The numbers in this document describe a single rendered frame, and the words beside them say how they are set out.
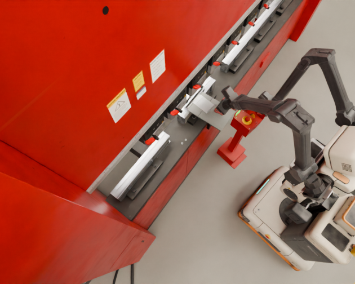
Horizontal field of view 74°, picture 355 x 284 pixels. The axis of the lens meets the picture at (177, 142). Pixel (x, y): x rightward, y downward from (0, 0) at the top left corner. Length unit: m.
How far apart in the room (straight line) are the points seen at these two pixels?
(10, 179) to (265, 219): 2.02
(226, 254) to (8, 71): 2.17
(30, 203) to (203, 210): 2.06
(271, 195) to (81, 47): 1.96
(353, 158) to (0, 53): 1.25
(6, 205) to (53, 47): 0.32
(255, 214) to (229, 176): 0.51
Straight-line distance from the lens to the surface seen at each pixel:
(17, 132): 0.62
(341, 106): 1.51
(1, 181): 0.35
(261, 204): 2.21
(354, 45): 4.11
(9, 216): 0.41
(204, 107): 1.59
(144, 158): 1.48
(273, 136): 2.79
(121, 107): 0.85
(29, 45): 0.54
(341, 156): 1.29
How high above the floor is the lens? 2.34
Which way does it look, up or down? 66 degrees down
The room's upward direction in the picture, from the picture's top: straight up
